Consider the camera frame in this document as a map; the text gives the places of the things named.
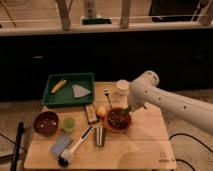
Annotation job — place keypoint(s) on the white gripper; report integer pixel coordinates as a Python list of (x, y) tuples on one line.
[(134, 103)]

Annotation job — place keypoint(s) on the green pepper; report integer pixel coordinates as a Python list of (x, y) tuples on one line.
[(126, 110)]

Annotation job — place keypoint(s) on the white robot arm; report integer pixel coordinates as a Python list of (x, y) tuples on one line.
[(145, 89)]

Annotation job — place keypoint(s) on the green plastic tray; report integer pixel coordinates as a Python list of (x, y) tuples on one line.
[(64, 96)]

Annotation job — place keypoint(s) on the white cup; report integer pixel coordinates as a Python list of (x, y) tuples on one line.
[(122, 86)]

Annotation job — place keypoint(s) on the orange bowl with berries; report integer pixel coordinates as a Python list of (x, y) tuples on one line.
[(117, 122)]

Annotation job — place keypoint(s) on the metal fork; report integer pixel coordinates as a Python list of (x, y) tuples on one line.
[(106, 93)]

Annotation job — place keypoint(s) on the yellow lemon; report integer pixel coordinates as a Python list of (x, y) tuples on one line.
[(101, 111)]

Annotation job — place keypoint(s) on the brown rectangular block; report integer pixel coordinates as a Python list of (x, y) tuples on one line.
[(91, 115)]

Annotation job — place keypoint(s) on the metal cup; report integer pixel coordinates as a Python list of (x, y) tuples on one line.
[(99, 136)]

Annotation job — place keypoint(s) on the green small cup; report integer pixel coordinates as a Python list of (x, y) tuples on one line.
[(68, 124)]

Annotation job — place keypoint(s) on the yellow corn cob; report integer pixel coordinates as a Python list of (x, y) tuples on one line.
[(59, 85)]

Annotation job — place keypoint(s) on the blue sponge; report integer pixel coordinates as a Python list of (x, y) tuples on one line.
[(61, 144)]

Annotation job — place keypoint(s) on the white dish brush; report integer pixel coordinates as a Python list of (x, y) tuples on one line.
[(66, 156)]

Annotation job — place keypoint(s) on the dark red bowl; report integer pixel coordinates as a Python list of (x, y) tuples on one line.
[(46, 123)]

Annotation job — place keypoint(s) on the black pole stand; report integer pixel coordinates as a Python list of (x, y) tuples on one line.
[(15, 156)]

